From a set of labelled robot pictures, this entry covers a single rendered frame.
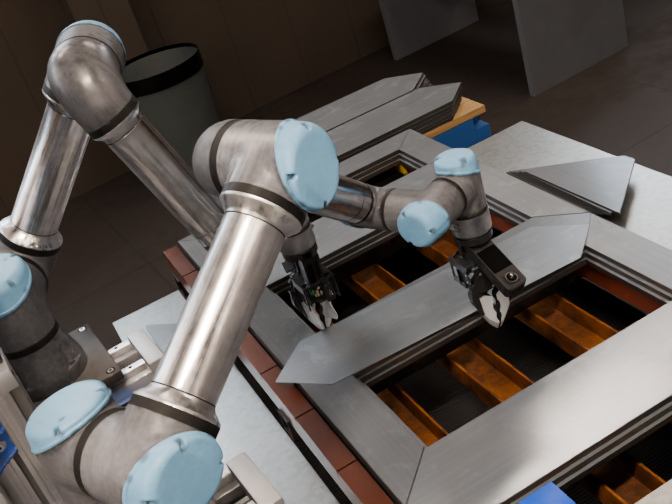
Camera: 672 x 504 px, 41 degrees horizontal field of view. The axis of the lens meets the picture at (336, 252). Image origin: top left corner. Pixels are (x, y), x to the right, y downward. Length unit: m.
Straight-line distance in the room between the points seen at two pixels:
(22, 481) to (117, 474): 0.39
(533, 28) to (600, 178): 2.50
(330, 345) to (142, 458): 0.82
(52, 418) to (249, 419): 0.87
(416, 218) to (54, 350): 0.68
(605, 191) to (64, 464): 1.47
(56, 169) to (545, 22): 3.46
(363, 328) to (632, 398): 0.57
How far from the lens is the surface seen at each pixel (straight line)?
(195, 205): 1.54
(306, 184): 1.16
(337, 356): 1.80
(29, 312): 1.64
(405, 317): 1.84
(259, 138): 1.19
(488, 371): 1.92
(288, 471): 1.85
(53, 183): 1.67
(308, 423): 1.71
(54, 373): 1.68
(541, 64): 4.80
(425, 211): 1.48
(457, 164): 1.55
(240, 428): 2.00
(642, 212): 2.21
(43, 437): 1.18
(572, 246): 1.94
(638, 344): 1.66
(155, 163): 1.51
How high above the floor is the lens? 1.89
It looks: 29 degrees down
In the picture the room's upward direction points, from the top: 18 degrees counter-clockwise
